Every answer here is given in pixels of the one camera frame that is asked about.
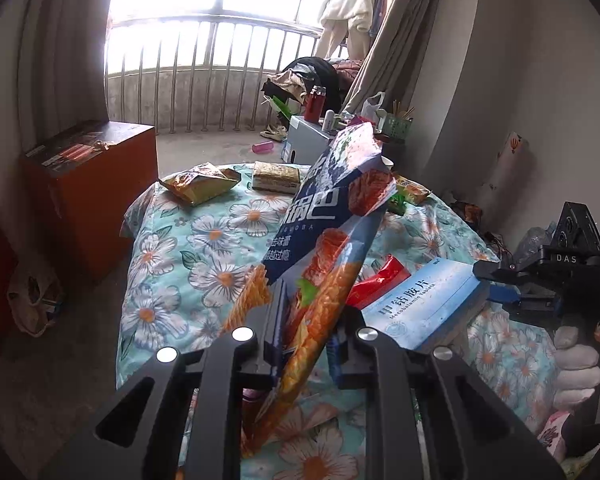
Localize green plastic basket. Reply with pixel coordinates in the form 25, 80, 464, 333
380, 111, 414, 142

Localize hanging dark garments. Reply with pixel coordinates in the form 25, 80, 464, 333
369, 0, 398, 38

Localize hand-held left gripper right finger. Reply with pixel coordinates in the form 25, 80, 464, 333
330, 305, 566, 480

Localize balloon print board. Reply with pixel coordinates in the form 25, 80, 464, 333
494, 131, 530, 176

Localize person's right hand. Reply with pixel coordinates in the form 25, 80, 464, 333
551, 314, 600, 413

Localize blue orange snack bag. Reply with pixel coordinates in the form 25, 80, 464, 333
220, 122, 398, 458

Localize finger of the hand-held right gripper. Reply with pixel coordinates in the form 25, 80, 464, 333
487, 285, 566, 328
472, 257, 563, 293

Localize green paper sheet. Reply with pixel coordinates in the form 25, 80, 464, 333
269, 94, 296, 117

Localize white plastic bag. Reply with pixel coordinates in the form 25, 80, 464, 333
360, 91, 387, 127
6, 259, 66, 339

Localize orange cardboard carton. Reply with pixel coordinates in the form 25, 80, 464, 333
20, 120, 159, 283

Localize floral quilt bed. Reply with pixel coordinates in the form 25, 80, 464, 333
116, 162, 563, 480

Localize grey left curtain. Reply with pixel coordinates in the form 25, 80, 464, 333
0, 0, 112, 171

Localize pink printed cloth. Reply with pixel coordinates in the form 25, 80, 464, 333
536, 410, 573, 468

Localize red thermos bottle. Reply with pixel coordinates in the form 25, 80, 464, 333
303, 85, 327, 122

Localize brown orange snack packet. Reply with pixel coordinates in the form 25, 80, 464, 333
157, 161, 242, 207

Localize metal balcony railing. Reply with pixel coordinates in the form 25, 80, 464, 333
104, 11, 327, 135

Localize clear water jug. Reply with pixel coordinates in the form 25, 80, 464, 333
514, 221, 560, 265

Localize black clothing heap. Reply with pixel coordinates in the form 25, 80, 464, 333
261, 56, 342, 113

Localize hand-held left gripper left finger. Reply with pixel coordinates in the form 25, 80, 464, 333
40, 280, 290, 480

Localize light blue medicine box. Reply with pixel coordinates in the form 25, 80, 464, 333
361, 257, 492, 353

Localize grey right curtain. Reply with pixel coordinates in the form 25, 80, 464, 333
339, 0, 451, 118

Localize red foil wrapper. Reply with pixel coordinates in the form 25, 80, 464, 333
346, 254, 412, 311

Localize grey curtain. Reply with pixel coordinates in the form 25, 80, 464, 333
339, 0, 451, 118
0, 0, 112, 171

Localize beige cracker packet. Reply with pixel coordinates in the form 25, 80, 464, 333
251, 161, 302, 196

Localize cream hanging garment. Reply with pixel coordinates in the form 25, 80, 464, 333
316, 0, 377, 60

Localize green snack packet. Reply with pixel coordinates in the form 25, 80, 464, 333
386, 174, 432, 217

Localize grey nightstand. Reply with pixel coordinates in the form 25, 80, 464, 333
281, 115, 342, 165

